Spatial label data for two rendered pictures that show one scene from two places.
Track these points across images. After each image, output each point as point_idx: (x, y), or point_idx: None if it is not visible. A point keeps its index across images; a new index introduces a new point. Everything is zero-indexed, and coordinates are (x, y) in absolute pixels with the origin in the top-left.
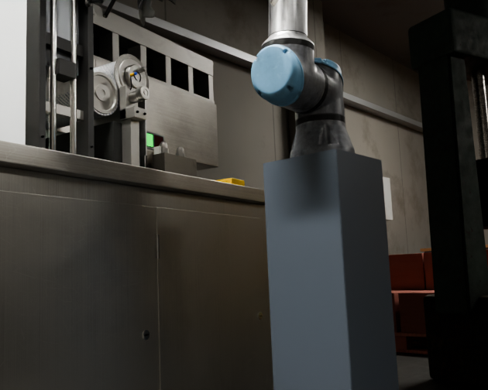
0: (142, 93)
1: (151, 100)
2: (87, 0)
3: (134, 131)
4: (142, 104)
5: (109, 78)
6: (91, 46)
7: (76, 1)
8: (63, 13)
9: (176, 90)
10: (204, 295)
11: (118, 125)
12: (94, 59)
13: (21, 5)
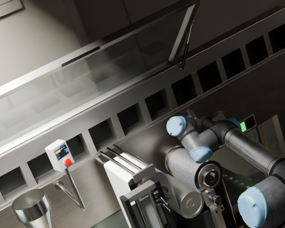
0: (216, 202)
1: (236, 96)
2: (162, 201)
3: (218, 217)
4: (221, 181)
5: (193, 192)
6: (173, 225)
7: (156, 207)
8: (152, 214)
9: (257, 68)
10: None
11: (207, 213)
12: (183, 108)
13: (127, 192)
